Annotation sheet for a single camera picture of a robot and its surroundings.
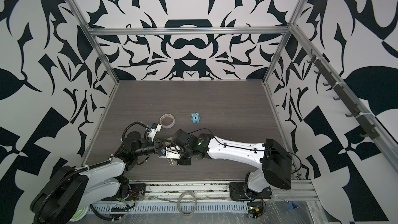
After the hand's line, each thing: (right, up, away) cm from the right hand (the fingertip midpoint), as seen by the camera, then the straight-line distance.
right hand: (175, 154), depth 75 cm
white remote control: (+1, +5, -12) cm, 13 cm away
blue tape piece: (+52, -21, -5) cm, 57 cm away
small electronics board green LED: (+37, -23, -4) cm, 43 cm away
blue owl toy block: (+9, +14, +24) cm, 30 cm away
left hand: (0, +5, +2) cm, 6 cm away
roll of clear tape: (-8, +10, +19) cm, 23 cm away
